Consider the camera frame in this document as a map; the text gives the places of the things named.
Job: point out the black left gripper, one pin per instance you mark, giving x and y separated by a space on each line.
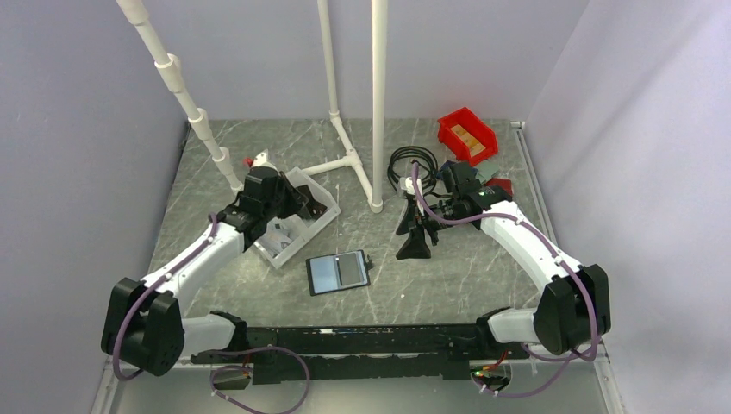
296 200

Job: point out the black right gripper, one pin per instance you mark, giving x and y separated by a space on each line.
415 246

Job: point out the black leather card holder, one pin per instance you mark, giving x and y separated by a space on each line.
322 274

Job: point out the gold card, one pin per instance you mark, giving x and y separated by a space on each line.
475 148
462 133

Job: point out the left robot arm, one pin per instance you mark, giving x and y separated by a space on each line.
144 329

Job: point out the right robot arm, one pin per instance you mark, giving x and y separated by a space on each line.
573 310

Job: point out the cards in tray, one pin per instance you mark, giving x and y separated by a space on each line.
276 239

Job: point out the blue leather card holder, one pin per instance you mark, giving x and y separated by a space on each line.
446 169

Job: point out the mint green card holder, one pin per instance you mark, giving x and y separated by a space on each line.
486 170

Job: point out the red leather card holder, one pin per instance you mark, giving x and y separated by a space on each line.
505 184

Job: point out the gold card in bin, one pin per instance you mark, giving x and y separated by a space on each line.
475 148

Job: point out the white plastic divided tray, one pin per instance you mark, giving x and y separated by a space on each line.
303 231

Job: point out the red plastic bin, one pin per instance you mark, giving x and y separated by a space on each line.
475 126

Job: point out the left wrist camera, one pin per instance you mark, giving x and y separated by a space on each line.
261 159

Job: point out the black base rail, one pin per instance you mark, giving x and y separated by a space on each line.
446 350

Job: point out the white PVC pipe frame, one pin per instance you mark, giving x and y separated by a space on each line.
232 28

